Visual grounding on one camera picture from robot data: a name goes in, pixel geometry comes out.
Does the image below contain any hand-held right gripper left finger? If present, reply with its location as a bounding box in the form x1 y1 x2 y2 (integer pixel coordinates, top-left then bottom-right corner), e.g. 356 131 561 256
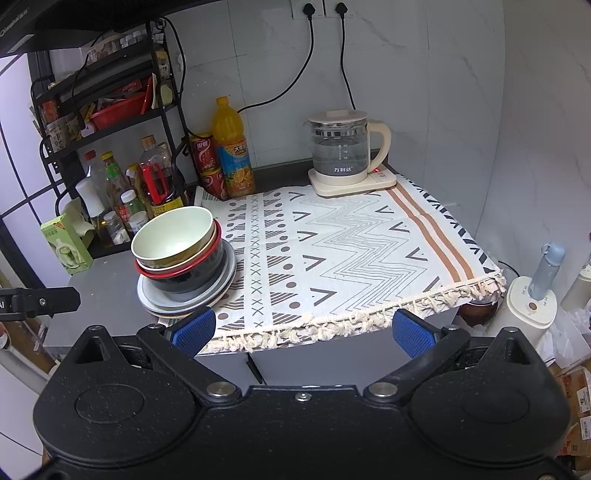
68 306 242 400

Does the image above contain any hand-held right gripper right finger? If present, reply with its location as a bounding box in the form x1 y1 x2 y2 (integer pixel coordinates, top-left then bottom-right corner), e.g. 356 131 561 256
364 309 533 401

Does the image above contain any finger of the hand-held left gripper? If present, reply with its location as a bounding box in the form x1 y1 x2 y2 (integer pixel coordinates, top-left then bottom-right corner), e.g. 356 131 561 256
0 285 82 320

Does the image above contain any red and black bowl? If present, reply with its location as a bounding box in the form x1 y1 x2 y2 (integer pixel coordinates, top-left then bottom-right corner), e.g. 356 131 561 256
134 230 225 295

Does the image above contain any deep white plate script print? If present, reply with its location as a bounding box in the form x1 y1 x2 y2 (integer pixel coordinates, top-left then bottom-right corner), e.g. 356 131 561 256
139 239 238 311

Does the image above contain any cream bowl with leaf print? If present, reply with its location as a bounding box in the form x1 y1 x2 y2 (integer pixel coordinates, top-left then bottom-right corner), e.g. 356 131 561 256
137 220 223 278

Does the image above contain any plain cream bowl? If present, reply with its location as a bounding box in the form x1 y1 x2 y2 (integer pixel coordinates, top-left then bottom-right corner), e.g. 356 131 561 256
130 205 216 269

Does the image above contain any green drink carton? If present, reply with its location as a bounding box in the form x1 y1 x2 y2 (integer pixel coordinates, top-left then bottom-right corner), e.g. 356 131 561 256
39 213 94 276

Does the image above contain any crumpled cream paper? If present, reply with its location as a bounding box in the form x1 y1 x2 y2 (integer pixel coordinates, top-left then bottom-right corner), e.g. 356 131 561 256
60 200 96 241

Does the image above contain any small glass seasoning jar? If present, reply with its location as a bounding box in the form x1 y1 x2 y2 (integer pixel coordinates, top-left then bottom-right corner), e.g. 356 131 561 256
102 210 131 246

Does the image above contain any patterned fringed cloth mat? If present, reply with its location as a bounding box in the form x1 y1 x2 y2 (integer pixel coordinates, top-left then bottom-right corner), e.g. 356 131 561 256
192 172 508 356

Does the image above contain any oil bottle with white top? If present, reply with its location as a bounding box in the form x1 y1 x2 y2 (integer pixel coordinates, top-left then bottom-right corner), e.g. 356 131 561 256
75 177 114 243

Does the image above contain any cream cylinder appliance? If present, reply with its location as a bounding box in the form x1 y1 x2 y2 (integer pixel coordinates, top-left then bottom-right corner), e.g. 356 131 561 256
488 275 560 345

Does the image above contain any small jar with white lid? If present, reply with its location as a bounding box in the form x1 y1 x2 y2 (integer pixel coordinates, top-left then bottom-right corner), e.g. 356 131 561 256
120 189 147 218

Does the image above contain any yellow cap sauce bottle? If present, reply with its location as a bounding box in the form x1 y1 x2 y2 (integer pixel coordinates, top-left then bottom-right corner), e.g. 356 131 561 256
101 151 133 218

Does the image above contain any clear bottle with red cap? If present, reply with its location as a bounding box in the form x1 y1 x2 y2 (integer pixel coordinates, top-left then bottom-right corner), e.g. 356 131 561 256
82 150 110 195

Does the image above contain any red drink can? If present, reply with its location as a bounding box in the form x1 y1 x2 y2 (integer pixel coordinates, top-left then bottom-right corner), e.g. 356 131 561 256
189 133 219 174
199 168 227 200

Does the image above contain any grey blue bottle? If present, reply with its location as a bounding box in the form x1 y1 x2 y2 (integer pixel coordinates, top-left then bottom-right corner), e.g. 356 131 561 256
528 242 567 301

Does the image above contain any soy sauce bottle yellow label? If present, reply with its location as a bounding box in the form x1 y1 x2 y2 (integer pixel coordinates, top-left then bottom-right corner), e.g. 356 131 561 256
138 135 186 218

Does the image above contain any cream kettle base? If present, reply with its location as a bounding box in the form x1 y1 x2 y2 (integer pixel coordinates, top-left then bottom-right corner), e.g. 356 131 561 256
307 166 398 199

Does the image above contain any cream flask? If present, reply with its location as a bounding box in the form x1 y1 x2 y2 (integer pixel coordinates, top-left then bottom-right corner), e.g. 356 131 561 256
560 270 591 313

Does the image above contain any cardboard box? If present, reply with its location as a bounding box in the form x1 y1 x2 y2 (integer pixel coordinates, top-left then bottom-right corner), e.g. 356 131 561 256
553 364 591 459

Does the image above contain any orange juice bottle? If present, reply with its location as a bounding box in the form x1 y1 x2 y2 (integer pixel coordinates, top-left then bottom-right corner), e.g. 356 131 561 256
212 96 256 199

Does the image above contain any glass electric kettle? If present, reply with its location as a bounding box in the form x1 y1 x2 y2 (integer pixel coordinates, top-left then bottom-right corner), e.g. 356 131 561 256
303 109 393 179

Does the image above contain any red plastic basket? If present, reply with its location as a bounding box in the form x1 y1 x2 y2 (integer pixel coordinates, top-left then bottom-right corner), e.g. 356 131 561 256
88 94 147 131

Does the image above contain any black metal shelf rack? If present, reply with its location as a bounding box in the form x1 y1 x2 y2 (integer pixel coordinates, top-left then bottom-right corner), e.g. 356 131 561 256
28 28 193 260

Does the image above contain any black appliance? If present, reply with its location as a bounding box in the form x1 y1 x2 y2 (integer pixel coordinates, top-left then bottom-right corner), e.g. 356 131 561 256
0 0 219 57

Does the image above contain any thin black cable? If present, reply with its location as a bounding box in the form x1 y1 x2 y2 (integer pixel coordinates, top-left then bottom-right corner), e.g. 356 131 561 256
156 17 191 141

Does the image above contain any black power cable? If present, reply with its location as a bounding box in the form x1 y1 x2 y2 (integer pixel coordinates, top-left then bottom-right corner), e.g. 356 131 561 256
334 2 359 112
237 2 318 114

